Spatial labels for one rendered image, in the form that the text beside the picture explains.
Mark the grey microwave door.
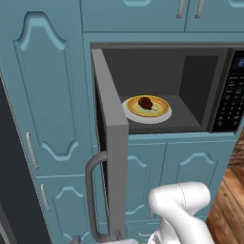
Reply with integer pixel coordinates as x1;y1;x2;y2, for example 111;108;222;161
91;47;130;244

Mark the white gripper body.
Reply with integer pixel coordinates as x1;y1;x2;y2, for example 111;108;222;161
112;237;140;244

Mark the yellow plate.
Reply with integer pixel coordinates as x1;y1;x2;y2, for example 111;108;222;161
126;94;171;118

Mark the short silver cupboard handle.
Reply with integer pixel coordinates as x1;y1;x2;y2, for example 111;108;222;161
39;182;52;213

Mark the grey microwave door handle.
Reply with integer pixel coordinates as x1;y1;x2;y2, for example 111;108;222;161
84;150;111;244

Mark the tall teal cupboard door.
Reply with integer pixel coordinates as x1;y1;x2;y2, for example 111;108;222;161
0;0;93;177

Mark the brown steak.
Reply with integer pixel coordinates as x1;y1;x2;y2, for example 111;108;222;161
136;96;158;112

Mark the dark grey microwave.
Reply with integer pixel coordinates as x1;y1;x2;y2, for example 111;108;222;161
90;41;244;136

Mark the long silver cupboard handle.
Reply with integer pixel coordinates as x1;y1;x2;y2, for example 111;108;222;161
25;131;40;171

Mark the teal drawer front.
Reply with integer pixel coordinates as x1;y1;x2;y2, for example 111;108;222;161
126;221;164;244

